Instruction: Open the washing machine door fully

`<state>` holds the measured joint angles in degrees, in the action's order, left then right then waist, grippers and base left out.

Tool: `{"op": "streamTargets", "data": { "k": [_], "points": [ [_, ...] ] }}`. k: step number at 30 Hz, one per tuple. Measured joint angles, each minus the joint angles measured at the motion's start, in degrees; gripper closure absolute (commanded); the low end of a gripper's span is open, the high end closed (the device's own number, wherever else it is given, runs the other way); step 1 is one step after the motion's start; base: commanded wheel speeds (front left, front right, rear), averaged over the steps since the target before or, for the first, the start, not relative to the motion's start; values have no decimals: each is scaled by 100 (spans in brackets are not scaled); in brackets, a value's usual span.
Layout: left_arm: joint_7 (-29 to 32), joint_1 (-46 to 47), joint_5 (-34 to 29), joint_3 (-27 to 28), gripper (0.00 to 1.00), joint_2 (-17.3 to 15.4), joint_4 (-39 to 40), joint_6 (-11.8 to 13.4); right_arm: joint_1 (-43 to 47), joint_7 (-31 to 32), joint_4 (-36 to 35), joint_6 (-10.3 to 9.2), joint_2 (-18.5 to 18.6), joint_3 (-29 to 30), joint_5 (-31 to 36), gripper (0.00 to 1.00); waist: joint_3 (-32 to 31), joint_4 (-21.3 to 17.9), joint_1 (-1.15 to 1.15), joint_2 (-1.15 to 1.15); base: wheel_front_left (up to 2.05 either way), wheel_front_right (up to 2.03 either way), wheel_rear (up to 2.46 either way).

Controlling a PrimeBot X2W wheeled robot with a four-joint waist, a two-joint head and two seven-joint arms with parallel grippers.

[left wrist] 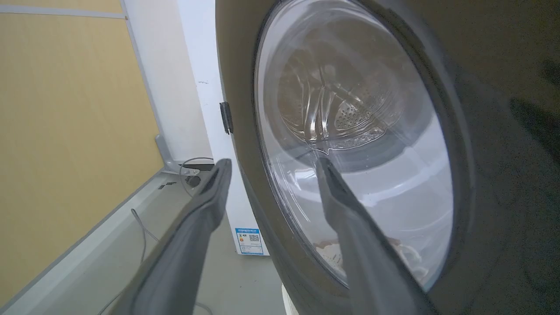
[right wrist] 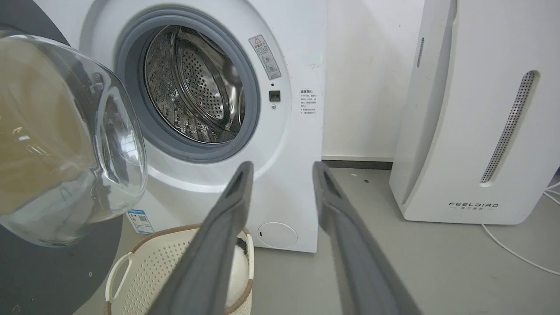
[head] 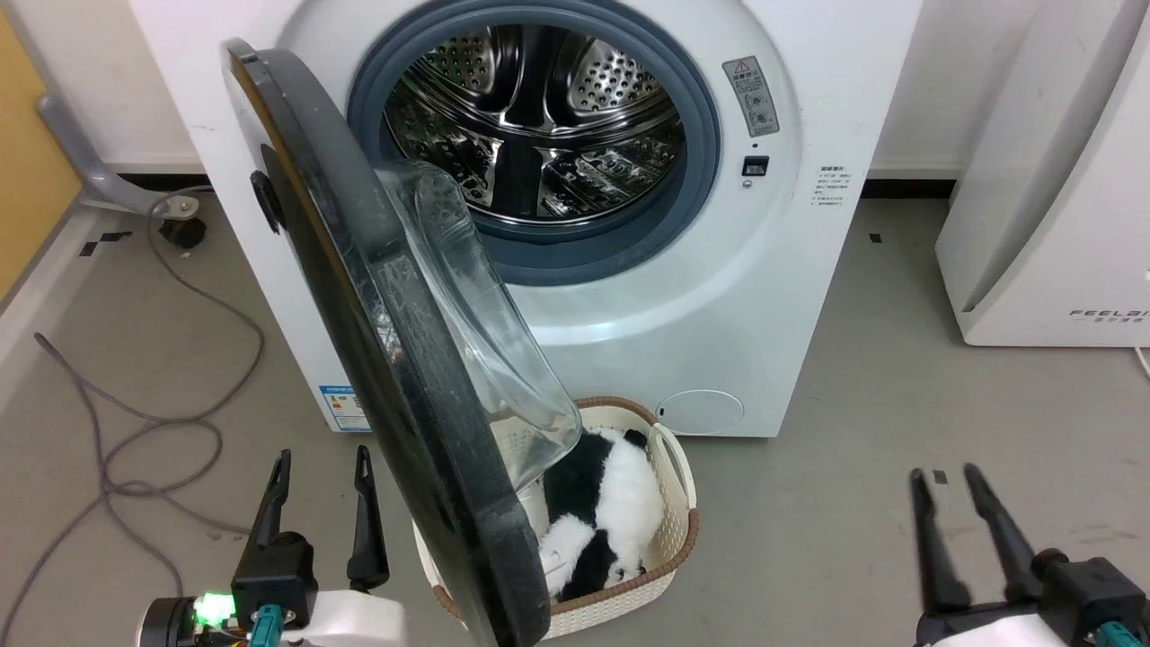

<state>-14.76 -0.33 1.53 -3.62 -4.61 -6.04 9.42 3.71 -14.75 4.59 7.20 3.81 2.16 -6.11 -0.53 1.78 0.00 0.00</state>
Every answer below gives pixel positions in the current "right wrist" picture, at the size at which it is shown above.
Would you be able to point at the white clothing item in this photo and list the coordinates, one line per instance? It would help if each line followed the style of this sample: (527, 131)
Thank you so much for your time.
(239, 273)

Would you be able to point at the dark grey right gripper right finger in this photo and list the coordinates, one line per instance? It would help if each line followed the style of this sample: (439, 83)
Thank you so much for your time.
(358, 253)

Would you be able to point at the white perforated laundry basket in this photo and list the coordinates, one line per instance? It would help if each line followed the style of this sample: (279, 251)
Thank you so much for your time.
(144, 271)

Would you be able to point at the white front-load washing machine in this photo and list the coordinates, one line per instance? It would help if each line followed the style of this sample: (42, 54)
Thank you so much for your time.
(288, 144)

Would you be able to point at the white Feelaird air purifier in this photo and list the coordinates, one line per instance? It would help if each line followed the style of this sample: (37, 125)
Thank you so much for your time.
(472, 109)

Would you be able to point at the washing machine door glass bowl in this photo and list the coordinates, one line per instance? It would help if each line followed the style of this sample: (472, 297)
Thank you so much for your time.
(57, 140)

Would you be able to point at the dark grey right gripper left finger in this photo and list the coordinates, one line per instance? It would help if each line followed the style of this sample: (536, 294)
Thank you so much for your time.
(210, 253)

